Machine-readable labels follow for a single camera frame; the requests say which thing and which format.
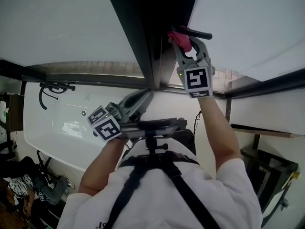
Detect black bathtub faucet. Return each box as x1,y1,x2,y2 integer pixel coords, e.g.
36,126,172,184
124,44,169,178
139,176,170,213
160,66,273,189
39,81,76,111

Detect brown wooden cabinet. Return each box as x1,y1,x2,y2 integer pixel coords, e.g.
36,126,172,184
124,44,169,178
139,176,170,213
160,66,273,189
4,93,25,132

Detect black chest-mounted phone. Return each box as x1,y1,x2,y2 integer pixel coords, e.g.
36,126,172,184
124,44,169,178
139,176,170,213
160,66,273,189
119,118,188,138

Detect white bottle green mark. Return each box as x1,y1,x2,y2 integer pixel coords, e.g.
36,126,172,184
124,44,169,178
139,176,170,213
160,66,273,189
0,101,10,124

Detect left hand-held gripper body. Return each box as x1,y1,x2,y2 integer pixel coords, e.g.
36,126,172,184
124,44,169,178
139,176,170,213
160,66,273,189
87,102,141,142

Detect black trousers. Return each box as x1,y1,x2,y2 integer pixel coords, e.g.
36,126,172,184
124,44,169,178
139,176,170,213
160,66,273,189
166,127,198,163

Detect black metal rack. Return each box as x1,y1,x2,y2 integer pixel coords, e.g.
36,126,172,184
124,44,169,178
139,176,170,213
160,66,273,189
240,144,301,214

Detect black chest harness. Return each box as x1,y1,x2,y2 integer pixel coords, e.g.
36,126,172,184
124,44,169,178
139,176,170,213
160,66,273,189
108,136,221,229

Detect person's left forearm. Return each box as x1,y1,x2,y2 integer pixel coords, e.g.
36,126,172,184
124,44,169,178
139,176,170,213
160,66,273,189
78,137,129,197

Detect person's right forearm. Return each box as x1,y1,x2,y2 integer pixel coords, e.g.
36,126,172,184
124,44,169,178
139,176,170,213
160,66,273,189
197,95,241,174

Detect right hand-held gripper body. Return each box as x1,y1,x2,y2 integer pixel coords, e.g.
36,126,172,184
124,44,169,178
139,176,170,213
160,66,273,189
176,56,215,99

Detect white bathtub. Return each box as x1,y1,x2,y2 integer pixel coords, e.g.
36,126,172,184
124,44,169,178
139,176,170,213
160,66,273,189
22,82,153,173

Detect pink cleaning cloth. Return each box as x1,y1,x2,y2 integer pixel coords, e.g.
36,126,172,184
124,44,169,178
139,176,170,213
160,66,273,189
167,30,193,53

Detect black window handle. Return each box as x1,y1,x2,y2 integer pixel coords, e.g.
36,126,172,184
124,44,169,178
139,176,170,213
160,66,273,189
171,25,213,40

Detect frosted glass panel black frame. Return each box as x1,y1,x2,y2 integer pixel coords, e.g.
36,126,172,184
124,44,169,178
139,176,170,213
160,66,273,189
0,0,158,90

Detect person in white shirt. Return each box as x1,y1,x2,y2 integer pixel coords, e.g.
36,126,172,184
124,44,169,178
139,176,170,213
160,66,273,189
56,155,263,229

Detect black cable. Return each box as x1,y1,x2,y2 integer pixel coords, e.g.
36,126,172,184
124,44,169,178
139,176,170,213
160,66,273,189
193,111,203,135

